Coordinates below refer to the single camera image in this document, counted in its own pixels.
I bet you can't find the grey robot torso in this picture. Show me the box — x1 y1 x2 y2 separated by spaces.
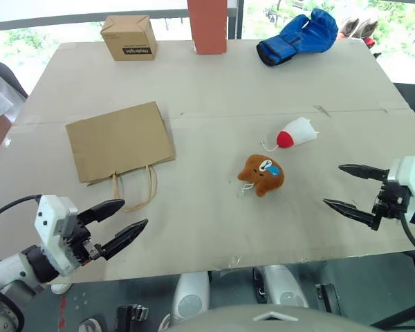
165 303 380 332

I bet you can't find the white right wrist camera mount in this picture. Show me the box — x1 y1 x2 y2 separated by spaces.
387 155 415 209

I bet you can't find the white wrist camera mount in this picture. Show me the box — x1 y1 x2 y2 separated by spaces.
387 155 415 209
33 194 81 277

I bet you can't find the brown plush bear toy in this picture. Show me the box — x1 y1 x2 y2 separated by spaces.
237 154 286 199

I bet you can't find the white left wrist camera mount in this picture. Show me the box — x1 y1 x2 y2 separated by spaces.
33 194 81 277

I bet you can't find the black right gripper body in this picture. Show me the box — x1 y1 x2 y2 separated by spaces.
369 179 415 232

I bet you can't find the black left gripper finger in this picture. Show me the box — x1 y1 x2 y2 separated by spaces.
76 199 126 226
101 218 149 261

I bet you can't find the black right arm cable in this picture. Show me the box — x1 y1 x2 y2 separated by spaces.
398 210 415 260

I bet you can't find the brown paper bag with handles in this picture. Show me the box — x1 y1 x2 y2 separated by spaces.
65 101 177 213

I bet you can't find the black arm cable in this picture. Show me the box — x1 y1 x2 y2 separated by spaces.
0 194 43 225
398 210 415 260

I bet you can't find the blue boxing glove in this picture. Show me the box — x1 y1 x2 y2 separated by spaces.
255 8 340 68

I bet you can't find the white and red plush toy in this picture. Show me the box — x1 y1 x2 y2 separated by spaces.
260 117 322 154

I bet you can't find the tall orange-red box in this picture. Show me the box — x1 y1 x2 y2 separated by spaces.
186 0 228 56

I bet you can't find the grey window railing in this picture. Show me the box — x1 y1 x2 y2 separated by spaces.
0 9 194 34

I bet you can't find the dark window post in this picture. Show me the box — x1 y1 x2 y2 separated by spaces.
225 0 245 41

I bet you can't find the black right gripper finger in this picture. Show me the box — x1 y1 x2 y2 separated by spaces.
322 198 380 232
338 163 391 182

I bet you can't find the silver robot leg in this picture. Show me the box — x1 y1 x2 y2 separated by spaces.
260 264 309 309
172 271 212 324

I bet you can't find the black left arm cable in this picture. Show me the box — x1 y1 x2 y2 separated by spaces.
0 194 43 225

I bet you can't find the white sneaker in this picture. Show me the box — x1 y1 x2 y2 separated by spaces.
50 282 73 295

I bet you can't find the small brown cardboard box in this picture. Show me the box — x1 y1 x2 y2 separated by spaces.
100 14 158 62

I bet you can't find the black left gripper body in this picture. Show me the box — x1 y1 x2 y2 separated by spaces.
59 214 105 267

